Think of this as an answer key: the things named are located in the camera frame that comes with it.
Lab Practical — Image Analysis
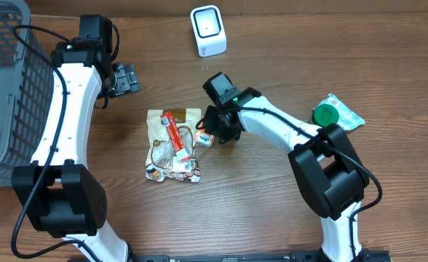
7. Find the teal snack packet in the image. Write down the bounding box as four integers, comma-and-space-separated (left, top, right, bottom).
322, 93, 365, 132

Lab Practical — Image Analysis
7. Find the orange small carton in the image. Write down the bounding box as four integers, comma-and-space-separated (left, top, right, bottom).
194, 117, 215, 147

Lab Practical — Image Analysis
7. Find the white barcode scanner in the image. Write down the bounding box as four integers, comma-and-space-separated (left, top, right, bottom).
190, 4, 227, 57

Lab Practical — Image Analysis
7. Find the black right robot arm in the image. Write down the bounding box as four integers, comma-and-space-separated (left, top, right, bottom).
197, 72, 369, 261

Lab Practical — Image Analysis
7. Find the green lid jar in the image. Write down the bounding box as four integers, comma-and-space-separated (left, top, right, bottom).
311, 104, 339, 127

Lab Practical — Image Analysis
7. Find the red stick packet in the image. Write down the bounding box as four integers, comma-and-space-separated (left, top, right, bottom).
160, 111, 191, 163

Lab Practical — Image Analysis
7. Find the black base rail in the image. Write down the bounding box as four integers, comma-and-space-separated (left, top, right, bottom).
126, 250, 392, 262

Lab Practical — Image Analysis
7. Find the beige snack bag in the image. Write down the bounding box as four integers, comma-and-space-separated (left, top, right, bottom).
145, 108, 201, 183

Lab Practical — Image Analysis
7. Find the grey plastic mesh basket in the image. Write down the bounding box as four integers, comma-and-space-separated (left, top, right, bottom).
0, 0, 54, 187

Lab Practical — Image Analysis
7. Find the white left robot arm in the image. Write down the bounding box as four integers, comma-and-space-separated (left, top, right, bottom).
11, 15, 140, 261

